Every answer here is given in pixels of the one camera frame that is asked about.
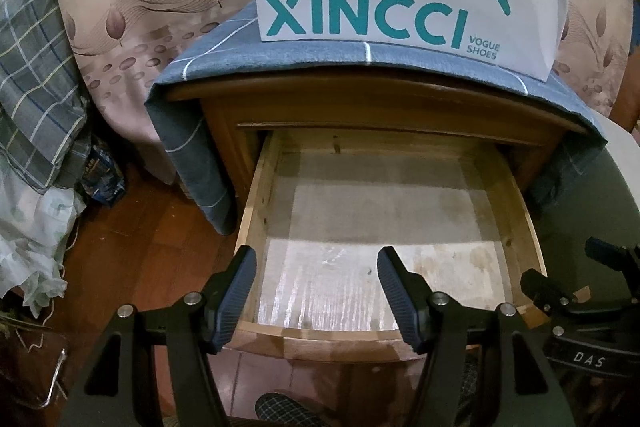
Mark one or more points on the wooden nightstand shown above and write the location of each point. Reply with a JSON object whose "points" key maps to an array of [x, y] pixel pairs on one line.
{"points": [[400, 102]]}

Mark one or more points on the wooden drawer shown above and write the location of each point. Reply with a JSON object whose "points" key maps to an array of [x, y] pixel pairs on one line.
{"points": [[260, 207]]}

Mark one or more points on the plaid slipper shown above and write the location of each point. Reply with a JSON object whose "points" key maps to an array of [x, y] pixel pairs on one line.
{"points": [[290, 407]]}

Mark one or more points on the brown wooden furniture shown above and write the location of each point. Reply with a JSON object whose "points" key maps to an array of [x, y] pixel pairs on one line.
{"points": [[627, 107]]}

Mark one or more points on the blue printed packet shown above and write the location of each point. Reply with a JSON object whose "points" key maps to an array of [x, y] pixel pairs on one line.
{"points": [[102, 179]]}

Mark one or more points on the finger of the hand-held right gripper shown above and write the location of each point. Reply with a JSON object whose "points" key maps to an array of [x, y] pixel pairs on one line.
{"points": [[545, 289], [612, 252]]}

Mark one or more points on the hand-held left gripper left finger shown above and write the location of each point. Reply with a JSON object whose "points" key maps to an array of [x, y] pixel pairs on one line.
{"points": [[235, 302]]}

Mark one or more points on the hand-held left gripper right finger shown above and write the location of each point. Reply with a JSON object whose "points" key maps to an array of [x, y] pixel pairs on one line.
{"points": [[400, 302]]}

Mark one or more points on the grey plaid cloth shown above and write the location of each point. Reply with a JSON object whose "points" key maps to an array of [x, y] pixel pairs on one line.
{"points": [[35, 82]]}

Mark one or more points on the white drawer liner paper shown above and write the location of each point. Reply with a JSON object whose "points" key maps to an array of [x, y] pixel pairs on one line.
{"points": [[380, 217]]}

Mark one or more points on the white frilly fabric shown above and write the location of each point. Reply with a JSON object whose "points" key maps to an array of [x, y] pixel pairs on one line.
{"points": [[30, 227]]}

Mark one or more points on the beige leaf print curtain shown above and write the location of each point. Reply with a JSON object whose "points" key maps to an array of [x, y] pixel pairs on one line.
{"points": [[150, 7]]}

